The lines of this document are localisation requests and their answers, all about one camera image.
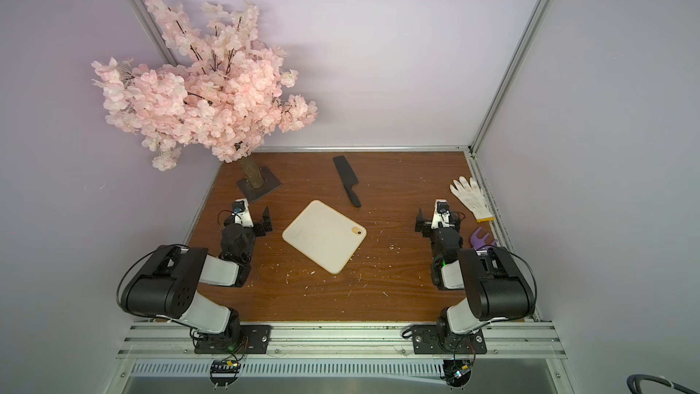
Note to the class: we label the left electronics board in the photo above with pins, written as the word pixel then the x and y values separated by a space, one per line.
pixel 224 372

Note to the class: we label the purple toy fork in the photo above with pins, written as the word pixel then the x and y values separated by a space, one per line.
pixel 480 239

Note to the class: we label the aluminium front rail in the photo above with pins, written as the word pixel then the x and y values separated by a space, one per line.
pixel 391 340

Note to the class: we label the black cable corner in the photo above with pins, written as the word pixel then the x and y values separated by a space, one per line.
pixel 634 384

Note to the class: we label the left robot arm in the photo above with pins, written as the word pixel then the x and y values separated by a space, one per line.
pixel 166 285

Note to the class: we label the electronics board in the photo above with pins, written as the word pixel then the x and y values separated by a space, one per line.
pixel 224 372
pixel 456 372

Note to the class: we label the pink cherry blossom tree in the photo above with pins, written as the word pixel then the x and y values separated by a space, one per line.
pixel 228 100

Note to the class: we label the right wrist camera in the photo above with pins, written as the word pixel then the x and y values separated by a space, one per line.
pixel 443 216

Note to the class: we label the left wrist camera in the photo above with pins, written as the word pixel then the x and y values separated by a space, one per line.
pixel 241 213

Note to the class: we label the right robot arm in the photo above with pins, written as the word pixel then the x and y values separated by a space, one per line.
pixel 495 288

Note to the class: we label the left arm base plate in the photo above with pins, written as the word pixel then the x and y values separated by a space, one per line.
pixel 246 340

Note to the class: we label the white work glove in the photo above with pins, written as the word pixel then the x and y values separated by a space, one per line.
pixel 472 197

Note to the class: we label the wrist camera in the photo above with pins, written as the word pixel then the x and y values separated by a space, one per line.
pixel 241 213
pixel 443 216

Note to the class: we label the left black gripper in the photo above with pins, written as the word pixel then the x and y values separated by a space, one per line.
pixel 258 227

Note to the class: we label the cream cutting board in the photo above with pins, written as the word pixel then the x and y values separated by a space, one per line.
pixel 325 236

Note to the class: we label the black kitchen knife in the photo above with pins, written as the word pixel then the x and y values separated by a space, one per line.
pixel 348 178

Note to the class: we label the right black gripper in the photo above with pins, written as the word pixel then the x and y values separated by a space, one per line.
pixel 429 227

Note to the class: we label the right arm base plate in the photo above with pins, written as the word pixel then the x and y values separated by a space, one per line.
pixel 429 339

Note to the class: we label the right electronics board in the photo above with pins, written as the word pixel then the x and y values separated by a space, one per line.
pixel 456 372

